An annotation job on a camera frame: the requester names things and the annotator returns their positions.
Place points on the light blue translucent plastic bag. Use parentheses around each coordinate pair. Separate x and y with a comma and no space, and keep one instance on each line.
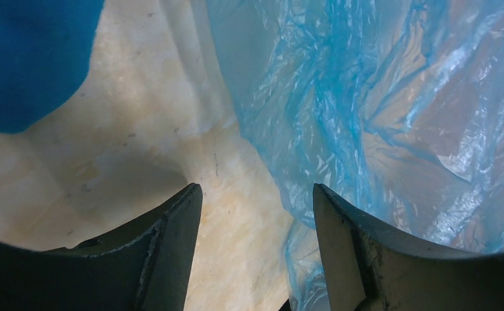
(397,106)

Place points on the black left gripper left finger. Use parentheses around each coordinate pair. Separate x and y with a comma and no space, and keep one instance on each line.
(143,264)

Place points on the dark blue crumpled bag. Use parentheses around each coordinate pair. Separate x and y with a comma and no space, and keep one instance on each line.
(45,51)

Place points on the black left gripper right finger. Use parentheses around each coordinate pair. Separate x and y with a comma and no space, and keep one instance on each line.
(371,265)

